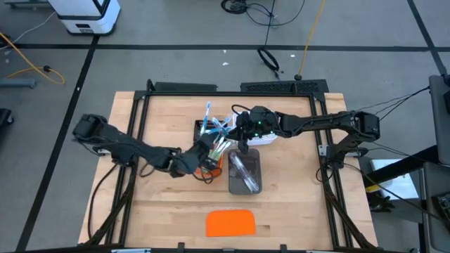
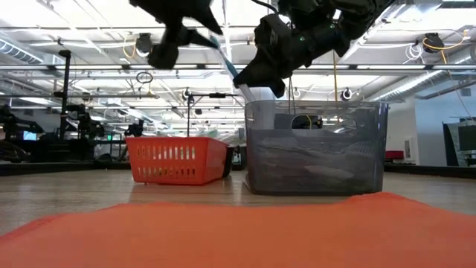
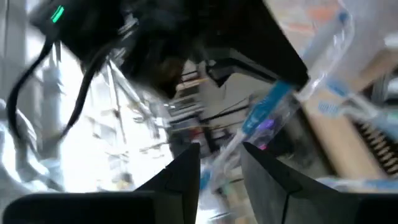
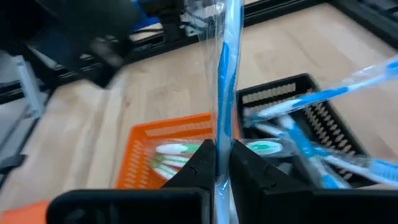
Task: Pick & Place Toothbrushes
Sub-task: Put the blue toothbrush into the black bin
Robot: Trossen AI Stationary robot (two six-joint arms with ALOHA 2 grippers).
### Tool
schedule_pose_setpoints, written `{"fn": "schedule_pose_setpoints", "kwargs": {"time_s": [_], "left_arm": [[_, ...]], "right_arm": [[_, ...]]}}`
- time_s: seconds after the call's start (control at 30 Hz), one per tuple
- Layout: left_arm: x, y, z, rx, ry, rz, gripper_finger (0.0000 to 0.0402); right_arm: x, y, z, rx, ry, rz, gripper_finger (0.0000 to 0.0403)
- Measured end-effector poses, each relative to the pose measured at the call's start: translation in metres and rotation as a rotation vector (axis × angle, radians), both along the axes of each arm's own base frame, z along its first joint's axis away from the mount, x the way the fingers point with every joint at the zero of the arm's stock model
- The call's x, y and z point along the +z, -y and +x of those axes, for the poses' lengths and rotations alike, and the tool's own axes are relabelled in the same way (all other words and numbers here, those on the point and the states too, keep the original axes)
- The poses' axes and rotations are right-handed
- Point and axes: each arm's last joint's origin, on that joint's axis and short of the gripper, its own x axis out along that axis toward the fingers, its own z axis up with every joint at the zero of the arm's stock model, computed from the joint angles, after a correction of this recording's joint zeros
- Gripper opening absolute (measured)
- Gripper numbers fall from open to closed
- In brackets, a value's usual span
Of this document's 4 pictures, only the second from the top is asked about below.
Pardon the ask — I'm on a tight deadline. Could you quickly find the blue toothbrush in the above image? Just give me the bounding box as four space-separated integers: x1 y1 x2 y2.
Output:
208 33 257 103

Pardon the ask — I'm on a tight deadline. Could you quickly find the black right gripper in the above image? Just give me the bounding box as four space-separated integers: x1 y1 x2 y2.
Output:
233 13 353 98

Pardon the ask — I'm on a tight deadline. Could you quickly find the orange mat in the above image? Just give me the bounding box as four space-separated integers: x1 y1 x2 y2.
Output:
0 191 476 268

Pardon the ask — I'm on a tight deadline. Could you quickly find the smoky grey translucent bin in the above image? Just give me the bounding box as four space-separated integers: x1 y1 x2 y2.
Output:
244 99 390 197

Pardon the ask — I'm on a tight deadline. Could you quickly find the long LED light bar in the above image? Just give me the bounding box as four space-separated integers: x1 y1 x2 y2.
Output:
0 63 476 72

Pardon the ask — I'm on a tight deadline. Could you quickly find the black hanging cable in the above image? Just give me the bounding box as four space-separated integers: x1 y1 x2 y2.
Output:
288 76 297 115

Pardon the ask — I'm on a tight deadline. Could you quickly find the orange slotted plastic basket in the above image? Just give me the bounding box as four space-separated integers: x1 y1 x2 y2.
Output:
124 135 229 186

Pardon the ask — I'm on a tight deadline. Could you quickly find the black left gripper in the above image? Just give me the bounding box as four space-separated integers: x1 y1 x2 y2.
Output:
129 0 224 71

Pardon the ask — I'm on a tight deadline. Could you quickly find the silver ventilation duct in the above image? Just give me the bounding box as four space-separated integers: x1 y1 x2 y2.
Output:
0 36 46 65
366 55 476 104

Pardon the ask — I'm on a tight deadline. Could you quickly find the yellow hanging cable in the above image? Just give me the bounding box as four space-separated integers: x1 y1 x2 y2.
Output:
332 50 339 112

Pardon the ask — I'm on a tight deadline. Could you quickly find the dark display screen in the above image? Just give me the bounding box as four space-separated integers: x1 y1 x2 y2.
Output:
442 118 476 168

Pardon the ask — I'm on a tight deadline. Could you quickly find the black camera rig frame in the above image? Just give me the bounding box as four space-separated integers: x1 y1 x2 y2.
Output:
187 92 248 139

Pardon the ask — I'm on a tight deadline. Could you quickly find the black aluminium table frame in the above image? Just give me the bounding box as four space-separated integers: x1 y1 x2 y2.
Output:
0 160 476 179

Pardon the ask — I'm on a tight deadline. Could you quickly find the large black ceiling cable reel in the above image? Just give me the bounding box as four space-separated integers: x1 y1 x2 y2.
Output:
134 32 154 57
422 32 446 54

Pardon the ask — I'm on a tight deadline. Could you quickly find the black background robot workstation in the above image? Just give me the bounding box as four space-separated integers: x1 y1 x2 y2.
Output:
0 103 107 162

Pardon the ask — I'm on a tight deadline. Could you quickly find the black vertical stand pole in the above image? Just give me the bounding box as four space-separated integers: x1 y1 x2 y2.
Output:
57 49 73 144

